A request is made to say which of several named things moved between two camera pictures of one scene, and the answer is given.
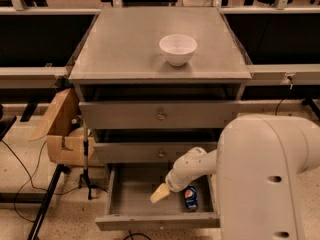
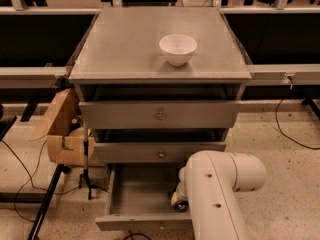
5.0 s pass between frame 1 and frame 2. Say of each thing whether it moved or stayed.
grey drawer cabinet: stayed
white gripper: moved
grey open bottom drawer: stayed
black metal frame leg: stayed
